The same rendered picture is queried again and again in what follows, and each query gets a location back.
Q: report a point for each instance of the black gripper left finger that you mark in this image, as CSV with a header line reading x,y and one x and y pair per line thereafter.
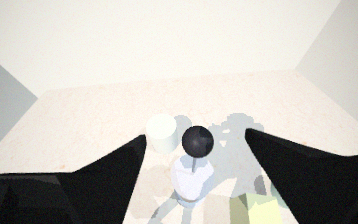
x,y
98,193

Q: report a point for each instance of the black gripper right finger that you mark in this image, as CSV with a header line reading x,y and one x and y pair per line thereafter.
x,y
318,187

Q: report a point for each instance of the glass french press with black handle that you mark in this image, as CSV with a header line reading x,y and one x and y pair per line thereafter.
x,y
192,175

